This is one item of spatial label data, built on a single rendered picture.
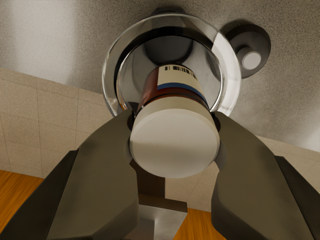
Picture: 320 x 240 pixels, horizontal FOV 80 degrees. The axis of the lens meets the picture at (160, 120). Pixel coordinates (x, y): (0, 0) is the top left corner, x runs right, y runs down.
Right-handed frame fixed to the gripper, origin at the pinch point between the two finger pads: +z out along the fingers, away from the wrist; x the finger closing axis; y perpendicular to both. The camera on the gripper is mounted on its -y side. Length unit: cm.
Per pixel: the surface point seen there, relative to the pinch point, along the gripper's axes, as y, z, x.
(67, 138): 99, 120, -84
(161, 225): 61, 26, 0
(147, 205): 50, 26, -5
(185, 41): 0.1, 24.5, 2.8
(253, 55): 1.0, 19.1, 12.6
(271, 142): 98, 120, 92
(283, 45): 0.8, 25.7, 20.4
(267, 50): 0.9, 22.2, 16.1
